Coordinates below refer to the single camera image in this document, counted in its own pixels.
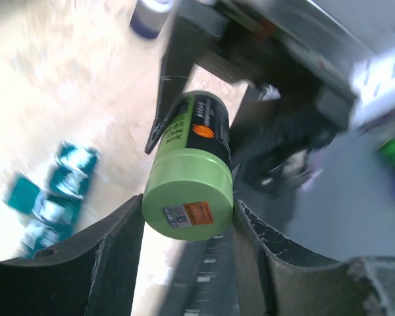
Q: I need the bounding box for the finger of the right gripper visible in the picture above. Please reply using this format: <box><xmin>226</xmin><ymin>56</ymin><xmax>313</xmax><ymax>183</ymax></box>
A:
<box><xmin>145</xmin><ymin>16</ymin><xmax>227</xmax><ymax>154</ymax></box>

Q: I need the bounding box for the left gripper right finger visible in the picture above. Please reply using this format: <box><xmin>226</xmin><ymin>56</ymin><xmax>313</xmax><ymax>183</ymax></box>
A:
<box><xmin>232</xmin><ymin>200</ymin><xmax>395</xmax><ymax>315</ymax></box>

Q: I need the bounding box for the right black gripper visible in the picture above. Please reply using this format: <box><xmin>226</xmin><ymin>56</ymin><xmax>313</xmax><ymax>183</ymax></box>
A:
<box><xmin>210</xmin><ymin>1</ymin><xmax>359</xmax><ymax>130</ymax></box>

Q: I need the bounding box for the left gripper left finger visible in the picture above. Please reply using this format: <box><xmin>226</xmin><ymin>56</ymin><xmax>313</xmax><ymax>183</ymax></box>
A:
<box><xmin>0</xmin><ymin>196</ymin><xmax>144</xmax><ymax>315</ymax></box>

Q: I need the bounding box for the teal weekly pill organizer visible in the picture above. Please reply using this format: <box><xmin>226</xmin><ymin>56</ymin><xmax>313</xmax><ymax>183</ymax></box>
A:
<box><xmin>4</xmin><ymin>141</ymin><xmax>100</xmax><ymax>258</ymax></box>

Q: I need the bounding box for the green black pill bottle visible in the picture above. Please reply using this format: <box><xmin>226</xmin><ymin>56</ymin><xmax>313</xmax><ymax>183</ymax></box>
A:
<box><xmin>142</xmin><ymin>91</ymin><xmax>234</xmax><ymax>241</ymax></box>

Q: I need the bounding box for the white purple pill bottle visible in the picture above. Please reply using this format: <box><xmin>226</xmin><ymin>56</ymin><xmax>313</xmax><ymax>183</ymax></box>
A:
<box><xmin>129</xmin><ymin>0</ymin><xmax>174</xmax><ymax>40</ymax></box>

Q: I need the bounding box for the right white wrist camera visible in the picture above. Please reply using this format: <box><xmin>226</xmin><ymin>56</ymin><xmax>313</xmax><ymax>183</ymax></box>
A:
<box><xmin>349</xmin><ymin>48</ymin><xmax>395</xmax><ymax>129</ymax></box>

